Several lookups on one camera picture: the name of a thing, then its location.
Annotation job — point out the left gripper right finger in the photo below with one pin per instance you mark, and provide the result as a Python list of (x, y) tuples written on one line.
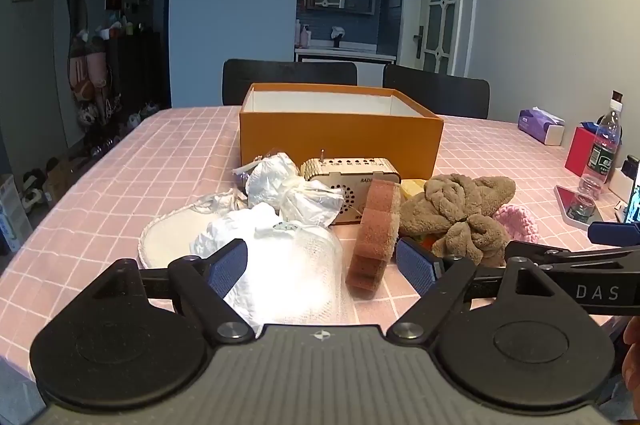
[(441, 285)]

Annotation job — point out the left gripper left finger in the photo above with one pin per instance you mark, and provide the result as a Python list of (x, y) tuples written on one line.
[(199, 287)]

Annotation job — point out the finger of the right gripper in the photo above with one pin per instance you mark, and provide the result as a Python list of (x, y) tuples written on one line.
[(614, 234)]

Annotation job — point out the orange crochet fruit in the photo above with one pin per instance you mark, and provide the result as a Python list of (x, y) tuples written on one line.
[(428, 241)]

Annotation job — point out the round cream knitted mat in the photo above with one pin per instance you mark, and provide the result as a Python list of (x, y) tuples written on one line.
[(186, 230)]

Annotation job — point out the pink white crochet item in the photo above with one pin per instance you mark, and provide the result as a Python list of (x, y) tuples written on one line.
[(519, 223)]

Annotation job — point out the white cloth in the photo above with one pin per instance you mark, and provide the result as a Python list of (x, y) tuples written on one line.
[(294, 272)]

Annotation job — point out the smartphone on table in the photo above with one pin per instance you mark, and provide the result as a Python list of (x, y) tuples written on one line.
[(573, 212)]

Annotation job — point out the brown plush towel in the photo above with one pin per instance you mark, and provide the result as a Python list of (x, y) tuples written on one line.
[(456, 214)]

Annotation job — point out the brown flower-shaped sponge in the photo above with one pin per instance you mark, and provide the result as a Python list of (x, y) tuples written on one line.
[(376, 238)]

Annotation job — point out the clear plastic bottle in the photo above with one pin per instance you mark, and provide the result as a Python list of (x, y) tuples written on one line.
[(603, 152)]

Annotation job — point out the red box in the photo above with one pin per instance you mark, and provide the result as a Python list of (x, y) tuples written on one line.
[(580, 150)]

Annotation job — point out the yellow sponge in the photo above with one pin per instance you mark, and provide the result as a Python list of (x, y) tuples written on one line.
[(411, 187)]

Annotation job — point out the pink checkered tablecloth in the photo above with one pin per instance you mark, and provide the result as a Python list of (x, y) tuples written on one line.
[(179, 155)]

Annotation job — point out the purple tissue pack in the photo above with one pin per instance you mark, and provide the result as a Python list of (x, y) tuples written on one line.
[(544, 127)]

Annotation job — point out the clear crumpled plastic bag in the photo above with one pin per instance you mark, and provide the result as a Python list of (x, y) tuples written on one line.
[(276, 181)]

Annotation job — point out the wooden perforated radio box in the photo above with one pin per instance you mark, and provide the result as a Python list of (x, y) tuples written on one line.
[(353, 176)]

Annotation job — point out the right black chair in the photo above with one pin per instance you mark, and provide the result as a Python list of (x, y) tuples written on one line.
[(441, 94)]

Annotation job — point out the black chair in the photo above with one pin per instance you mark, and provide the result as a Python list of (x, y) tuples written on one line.
[(441, 94), (238, 75)]

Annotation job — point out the orange cardboard box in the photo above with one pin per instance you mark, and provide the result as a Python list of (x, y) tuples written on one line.
[(309, 121)]

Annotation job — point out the white storage box on floor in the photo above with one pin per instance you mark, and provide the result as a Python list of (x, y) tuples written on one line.
[(15, 225)]

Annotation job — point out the left black chair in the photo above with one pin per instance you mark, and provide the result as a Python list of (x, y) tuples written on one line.
[(238, 75)]

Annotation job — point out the dark cluttered shelf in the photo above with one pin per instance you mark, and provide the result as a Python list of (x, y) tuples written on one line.
[(117, 71)]

